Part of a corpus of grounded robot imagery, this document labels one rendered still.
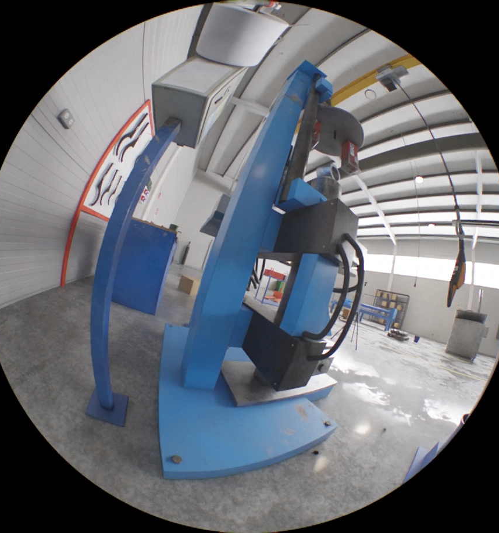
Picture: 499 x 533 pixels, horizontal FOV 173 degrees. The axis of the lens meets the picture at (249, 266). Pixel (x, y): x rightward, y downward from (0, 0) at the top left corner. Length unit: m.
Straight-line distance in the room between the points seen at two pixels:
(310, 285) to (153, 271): 1.57
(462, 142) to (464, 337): 6.36
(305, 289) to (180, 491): 0.85
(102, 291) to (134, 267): 1.33
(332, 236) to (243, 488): 0.96
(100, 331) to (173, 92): 0.75
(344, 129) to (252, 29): 1.17
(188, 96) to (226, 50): 0.25
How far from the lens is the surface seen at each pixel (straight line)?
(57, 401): 0.97
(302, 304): 0.52
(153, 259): 1.81
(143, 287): 1.87
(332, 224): 0.54
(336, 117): 1.56
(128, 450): 0.82
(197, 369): 0.83
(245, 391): 0.96
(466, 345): 8.41
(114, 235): 0.52
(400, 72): 3.12
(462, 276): 1.23
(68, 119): 1.61
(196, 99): 0.58
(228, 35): 0.72
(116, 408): 0.91
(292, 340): 0.54
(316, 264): 0.53
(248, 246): 0.69
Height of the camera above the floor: 0.75
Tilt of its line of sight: 2 degrees up
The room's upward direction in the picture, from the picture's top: 18 degrees clockwise
